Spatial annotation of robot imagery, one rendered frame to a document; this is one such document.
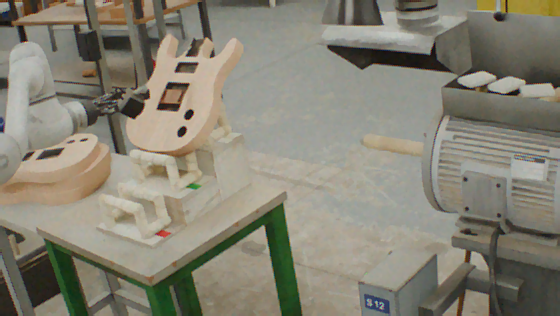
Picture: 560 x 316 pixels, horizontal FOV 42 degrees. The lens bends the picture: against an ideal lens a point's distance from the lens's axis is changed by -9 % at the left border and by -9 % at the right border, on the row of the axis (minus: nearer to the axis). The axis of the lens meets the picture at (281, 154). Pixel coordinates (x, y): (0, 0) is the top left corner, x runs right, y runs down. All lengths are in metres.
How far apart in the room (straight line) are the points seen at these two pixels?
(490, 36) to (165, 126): 1.11
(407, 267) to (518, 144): 0.34
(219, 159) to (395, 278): 0.98
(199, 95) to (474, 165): 1.03
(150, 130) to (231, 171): 0.28
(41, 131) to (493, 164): 1.15
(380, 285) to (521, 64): 0.55
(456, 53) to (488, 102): 0.21
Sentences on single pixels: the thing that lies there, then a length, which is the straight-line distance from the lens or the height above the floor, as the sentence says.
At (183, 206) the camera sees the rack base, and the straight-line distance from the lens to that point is 2.29.
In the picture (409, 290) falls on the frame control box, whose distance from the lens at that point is 1.55.
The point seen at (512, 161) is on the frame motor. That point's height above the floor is 1.32.
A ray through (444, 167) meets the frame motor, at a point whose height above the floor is 1.27.
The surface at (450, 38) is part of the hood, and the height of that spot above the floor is 1.51.
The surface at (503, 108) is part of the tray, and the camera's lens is 1.53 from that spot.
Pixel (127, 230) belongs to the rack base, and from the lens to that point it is 2.35.
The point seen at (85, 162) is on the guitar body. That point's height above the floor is 1.01.
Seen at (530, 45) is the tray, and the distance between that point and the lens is 1.62.
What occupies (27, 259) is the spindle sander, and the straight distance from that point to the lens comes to 3.94.
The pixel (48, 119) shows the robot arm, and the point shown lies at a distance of 2.05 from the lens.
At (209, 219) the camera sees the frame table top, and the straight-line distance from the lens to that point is 2.33.
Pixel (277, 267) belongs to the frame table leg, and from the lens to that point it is 2.51.
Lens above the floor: 1.95
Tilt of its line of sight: 22 degrees down
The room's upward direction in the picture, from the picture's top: 9 degrees counter-clockwise
